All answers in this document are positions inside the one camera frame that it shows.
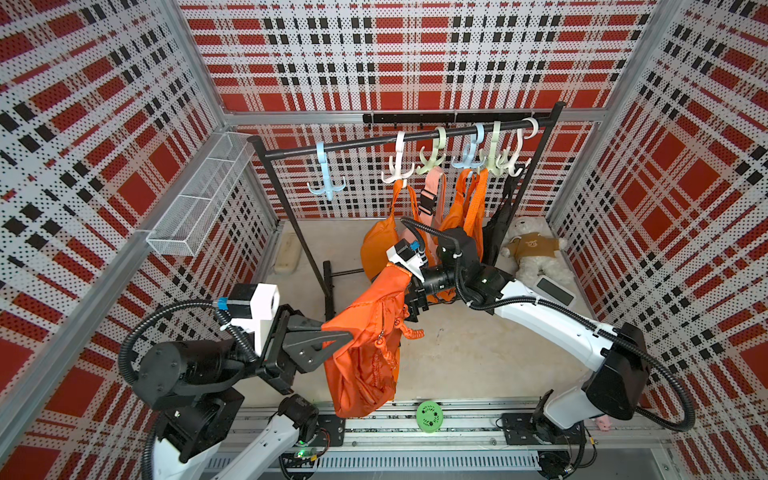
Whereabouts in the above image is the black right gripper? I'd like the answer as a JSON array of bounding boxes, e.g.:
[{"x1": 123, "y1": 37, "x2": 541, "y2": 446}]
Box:
[{"x1": 370, "y1": 262, "x2": 462, "y2": 325}]

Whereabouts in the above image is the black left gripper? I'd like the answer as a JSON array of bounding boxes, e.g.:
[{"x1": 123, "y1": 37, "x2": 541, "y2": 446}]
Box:
[{"x1": 215, "y1": 302, "x2": 352, "y2": 392}]

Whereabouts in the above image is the orange bottom bag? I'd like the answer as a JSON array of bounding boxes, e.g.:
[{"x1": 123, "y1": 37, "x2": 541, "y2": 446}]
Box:
[{"x1": 360, "y1": 180, "x2": 434, "y2": 281}]

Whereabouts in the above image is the dark rust orange bag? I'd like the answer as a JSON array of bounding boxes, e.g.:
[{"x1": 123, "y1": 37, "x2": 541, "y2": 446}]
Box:
[{"x1": 322, "y1": 263, "x2": 424, "y2": 419}]

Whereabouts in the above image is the pink sling bag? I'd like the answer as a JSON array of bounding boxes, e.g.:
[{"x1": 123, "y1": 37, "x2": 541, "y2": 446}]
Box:
[{"x1": 418, "y1": 167, "x2": 447, "y2": 229}]

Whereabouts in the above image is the black sling bag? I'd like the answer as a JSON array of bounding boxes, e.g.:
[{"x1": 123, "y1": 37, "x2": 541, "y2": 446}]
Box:
[{"x1": 482, "y1": 176, "x2": 519, "y2": 265}]

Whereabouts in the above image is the orange sling bag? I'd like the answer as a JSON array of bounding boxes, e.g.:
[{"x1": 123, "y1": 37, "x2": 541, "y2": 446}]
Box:
[{"x1": 440, "y1": 169, "x2": 489, "y2": 256}]

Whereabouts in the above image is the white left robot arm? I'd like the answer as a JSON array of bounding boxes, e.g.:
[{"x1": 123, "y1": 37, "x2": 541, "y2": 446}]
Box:
[{"x1": 118, "y1": 283, "x2": 354, "y2": 479}]

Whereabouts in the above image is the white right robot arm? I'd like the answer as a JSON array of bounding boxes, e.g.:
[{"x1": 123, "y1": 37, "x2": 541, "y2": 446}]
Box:
[{"x1": 387, "y1": 218, "x2": 696, "y2": 444}]

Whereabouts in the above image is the white hook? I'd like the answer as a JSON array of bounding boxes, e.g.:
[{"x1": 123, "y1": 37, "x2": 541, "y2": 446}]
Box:
[
  {"x1": 381, "y1": 131, "x2": 415, "y2": 186},
  {"x1": 499, "y1": 117, "x2": 540, "y2": 178}
]

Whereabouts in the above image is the light blue hook far left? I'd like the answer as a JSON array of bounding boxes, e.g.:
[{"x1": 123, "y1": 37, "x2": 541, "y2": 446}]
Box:
[{"x1": 307, "y1": 142, "x2": 347, "y2": 202}]

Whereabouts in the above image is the pale green hook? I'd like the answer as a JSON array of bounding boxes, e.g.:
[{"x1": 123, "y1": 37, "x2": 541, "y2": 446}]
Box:
[{"x1": 484, "y1": 121, "x2": 506, "y2": 177}]

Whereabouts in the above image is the light green hook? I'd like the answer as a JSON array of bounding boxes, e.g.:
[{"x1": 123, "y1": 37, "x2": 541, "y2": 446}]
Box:
[{"x1": 416, "y1": 126, "x2": 447, "y2": 175}]

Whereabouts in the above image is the white hook far right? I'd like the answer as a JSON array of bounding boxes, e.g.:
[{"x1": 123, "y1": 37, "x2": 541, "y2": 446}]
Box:
[{"x1": 499, "y1": 117, "x2": 540, "y2": 178}]

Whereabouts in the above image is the black metal clothes rack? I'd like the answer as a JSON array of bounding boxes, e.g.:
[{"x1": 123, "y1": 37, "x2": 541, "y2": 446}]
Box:
[{"x1": 247, "y1": 101, "x2": 566, "y2": 320}]

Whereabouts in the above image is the beige glasses case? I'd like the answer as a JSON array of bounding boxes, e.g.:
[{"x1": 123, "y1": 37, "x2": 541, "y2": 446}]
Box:
[{"x1": 273, "y1": 232, "x2": 303, "y2": 275}]

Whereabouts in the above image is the green round disc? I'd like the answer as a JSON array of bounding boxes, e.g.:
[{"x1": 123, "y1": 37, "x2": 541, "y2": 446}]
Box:
[{"x1": 416, "y1": 400, "x2": 444, "y2": 434}]

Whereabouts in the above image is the white teddy bear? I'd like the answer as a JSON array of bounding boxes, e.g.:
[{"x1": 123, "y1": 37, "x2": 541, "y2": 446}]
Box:
[{"x1": 500, "y1": 217, "x2": 573, "y2": 287}]

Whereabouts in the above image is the white digital clock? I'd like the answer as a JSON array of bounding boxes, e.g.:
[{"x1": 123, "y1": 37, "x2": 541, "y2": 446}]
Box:
[{"x1": 532, "y1": 275, "x2": 576, "y2": 307}]

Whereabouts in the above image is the small pink toy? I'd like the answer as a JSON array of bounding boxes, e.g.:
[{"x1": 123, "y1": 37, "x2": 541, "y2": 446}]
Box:
[{"x1": 594, "y1": 415, "x2": 612, "y2": 432}]

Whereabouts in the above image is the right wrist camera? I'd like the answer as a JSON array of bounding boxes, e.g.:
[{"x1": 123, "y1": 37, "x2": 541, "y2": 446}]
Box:
[{"x1": 386, "y1": 239, "x2": 428, "y2": 282}]

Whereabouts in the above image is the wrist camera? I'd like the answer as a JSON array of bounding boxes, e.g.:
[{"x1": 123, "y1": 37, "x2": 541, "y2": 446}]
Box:
[
  {"x1": 216, "y1": 283, "x2": 280, "y2": 356},
  {"x1": 386, "y1": 239, "x2": 428, "y2": 282}
]

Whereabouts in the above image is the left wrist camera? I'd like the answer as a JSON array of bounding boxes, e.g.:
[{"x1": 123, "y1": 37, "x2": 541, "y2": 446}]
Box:
[{"x1": 216, "y1": 283, "x2": 280, "y2": 356}]

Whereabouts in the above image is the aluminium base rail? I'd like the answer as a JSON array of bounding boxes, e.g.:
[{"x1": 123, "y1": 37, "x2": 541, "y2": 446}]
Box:
[{"x1": 173, "y1": 395, "x2": 637, "y2": 480}]

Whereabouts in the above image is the white wire basket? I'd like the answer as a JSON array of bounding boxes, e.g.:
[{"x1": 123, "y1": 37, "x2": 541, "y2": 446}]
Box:
[{"x1": 147, "y1": 132, "x2": 253, "y2": 257}]

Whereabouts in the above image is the black wall bracket strip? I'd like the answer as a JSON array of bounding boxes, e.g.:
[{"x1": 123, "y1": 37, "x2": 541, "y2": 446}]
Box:
[{"x1": 362, "y1": 110, "x2": 550, "y2": 125}]

